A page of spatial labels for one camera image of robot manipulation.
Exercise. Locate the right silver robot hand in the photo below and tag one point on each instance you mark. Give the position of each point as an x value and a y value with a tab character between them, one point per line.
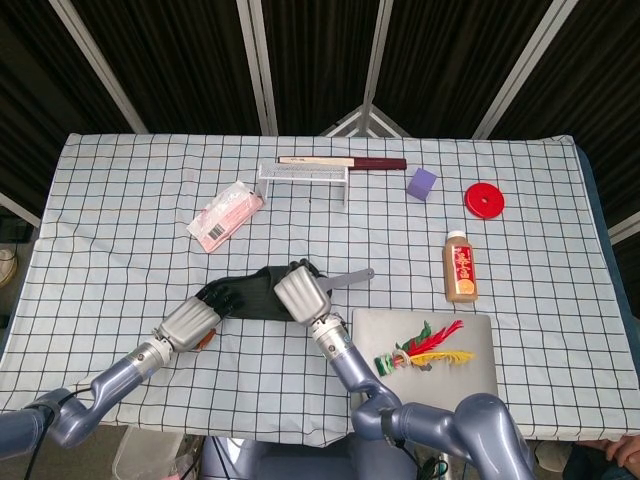
302	295

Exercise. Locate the red round disc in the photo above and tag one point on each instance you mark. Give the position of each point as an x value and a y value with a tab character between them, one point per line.
477	200

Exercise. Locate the white partition frame post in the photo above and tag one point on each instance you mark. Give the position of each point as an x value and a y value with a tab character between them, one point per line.
376	50
523	65
625	227
20	210
258	65
94	60

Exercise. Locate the clear plastic storage box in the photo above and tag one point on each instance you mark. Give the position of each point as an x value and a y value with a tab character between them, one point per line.
135	455

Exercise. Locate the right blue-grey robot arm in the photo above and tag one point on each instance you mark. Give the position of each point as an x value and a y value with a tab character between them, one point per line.
450	425

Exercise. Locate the white partition foot bracket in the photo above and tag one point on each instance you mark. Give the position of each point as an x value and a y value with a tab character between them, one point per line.
345	121

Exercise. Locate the bystander person's hand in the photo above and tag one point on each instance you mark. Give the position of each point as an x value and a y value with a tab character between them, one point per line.
625	450

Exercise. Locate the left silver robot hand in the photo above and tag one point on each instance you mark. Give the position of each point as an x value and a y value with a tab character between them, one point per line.
192	322

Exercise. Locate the blue-grey robot torso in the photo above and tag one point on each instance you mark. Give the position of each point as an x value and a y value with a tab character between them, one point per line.
300	462

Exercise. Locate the grey tool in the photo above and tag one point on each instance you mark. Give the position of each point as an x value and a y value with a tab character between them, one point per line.
350	279

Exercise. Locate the purple foam cube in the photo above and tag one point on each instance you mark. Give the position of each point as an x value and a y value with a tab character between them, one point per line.
420	187

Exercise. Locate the grey metal tray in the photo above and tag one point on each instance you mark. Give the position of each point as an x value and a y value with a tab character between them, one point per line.
475	380

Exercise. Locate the colourful feather shuttlecock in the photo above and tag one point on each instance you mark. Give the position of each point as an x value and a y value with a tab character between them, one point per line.
387	364

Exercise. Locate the black rubber slipper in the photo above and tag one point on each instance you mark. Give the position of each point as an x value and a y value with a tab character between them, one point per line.
255	295

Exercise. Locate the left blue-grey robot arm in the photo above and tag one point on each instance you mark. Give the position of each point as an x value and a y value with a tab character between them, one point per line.
125	372

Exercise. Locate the brown juice bottle red label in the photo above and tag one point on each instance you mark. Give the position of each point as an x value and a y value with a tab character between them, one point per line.
460	270

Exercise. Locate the pink packaged item with barcode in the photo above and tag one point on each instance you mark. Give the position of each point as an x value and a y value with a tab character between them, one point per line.
225	215

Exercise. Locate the checked white tablecloth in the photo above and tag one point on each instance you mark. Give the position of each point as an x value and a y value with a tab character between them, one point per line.
150	200

